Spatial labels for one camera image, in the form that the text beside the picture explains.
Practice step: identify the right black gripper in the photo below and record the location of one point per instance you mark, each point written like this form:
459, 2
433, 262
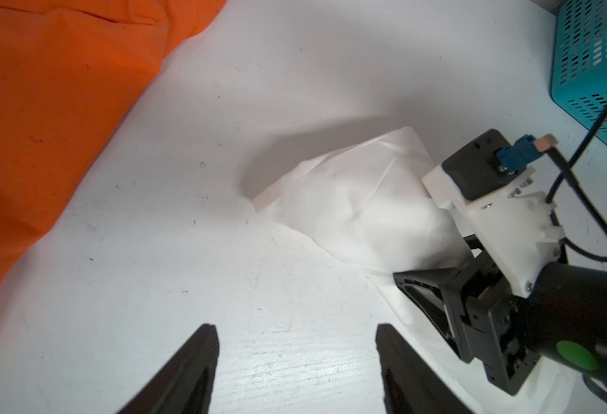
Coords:
476, 314

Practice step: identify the teal plastic basket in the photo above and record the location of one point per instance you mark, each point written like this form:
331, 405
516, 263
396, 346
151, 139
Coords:
579, 73

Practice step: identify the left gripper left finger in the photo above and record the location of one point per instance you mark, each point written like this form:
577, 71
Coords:
185, 383

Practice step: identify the orange cloth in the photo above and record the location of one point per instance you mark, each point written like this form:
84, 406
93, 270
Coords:
69, 73

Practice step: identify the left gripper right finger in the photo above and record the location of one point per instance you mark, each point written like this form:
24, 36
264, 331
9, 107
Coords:
410, 385

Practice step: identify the white cloth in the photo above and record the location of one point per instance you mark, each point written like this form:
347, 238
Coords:
366, 205

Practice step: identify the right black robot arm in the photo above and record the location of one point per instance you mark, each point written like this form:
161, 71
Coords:
565, 318

